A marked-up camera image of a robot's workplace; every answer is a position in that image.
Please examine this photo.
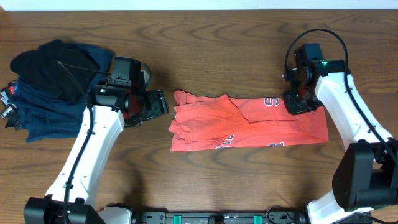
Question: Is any red t-shirt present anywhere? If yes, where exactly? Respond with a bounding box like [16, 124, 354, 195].
[169, 90, 329, 152]

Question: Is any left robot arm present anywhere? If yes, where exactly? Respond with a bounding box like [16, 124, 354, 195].
[24, 57, 169, 223]

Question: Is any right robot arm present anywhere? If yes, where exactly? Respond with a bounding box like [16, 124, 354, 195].
[284, 44, 397, 223]

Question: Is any black folded garment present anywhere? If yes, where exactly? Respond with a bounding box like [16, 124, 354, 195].
[10, 40, 100, 103]

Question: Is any navy blue folded garment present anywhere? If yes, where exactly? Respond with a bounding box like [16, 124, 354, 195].
[11, 44, 114, 143]

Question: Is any dark garment with printed graphics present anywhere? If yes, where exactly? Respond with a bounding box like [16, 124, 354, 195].
[1, 80, 19, 128]

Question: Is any right black cable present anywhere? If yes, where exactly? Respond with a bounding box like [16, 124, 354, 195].
[282, 28, 398, 169]

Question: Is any black cable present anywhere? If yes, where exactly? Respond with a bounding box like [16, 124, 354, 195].
[282, 28, 398, 169]
[56, 60, 113, 224]

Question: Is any left black cable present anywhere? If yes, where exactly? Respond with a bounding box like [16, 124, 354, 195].
[56, 60, 113, 224]

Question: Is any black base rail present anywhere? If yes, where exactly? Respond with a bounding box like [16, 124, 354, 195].
[99, 202, 374, 224]

